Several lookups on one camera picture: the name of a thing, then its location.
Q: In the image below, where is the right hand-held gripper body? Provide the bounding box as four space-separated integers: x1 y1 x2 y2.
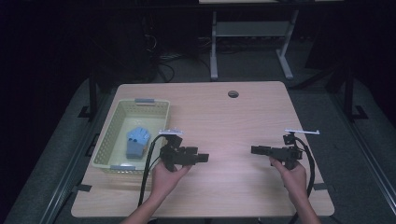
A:
270 129 320 171

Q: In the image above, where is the person's right hand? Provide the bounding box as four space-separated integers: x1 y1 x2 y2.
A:
269 157 307 203

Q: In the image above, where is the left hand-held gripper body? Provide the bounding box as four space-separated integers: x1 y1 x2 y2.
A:
158 128 188 172

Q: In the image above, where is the person's left hand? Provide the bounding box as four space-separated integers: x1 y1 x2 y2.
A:
150 161 192 203

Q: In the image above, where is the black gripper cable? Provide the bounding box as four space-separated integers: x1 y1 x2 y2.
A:
137 134 166 208
288 136 317 224

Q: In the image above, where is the black metal stand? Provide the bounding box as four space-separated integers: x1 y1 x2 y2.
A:
342 66 369 121

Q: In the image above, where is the white metal desk frame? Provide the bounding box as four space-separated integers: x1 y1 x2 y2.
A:
209 8 300 80

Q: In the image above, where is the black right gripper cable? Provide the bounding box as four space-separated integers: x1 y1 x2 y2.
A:
288 136 317 224

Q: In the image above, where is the blue knit glove with dots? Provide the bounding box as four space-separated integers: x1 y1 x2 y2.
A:
125 126 148 160

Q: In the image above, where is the bundle of floor cables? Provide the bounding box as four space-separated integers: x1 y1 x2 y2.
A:
141 31 213 82

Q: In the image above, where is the cream plastic basket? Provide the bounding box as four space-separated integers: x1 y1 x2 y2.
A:
91 98 171 175

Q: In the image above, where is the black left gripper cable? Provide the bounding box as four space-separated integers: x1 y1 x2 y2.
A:
137 134 166 208

